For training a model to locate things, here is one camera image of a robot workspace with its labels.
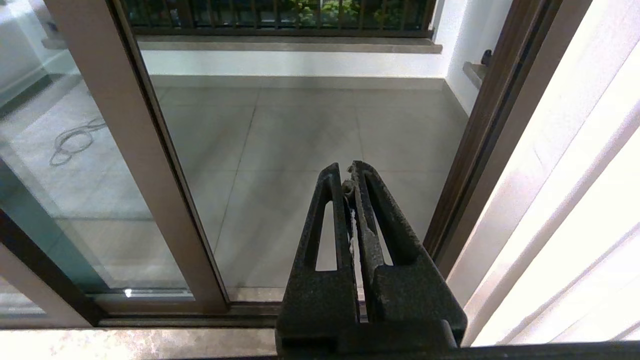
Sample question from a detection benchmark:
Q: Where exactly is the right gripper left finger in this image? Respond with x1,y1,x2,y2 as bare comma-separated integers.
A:
276,162,362,357

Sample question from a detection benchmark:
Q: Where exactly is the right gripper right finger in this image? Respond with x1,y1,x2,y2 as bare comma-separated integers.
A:
343,160,469,348

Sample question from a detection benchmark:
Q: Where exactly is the brown framed sliding glass door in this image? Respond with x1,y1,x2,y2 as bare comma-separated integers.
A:
0,0,232,317

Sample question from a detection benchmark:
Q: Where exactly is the dark brown door jamb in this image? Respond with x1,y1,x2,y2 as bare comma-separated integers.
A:
422,0,593,278

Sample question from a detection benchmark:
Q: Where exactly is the dark stone window sill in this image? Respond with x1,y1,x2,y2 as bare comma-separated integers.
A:
462,61,488,91

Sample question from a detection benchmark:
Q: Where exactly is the black metal balcony railing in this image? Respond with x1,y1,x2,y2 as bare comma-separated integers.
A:
120,0,437,38

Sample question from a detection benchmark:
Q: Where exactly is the brown framed fixed glass panel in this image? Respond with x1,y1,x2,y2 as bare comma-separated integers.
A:
0,210,108,328

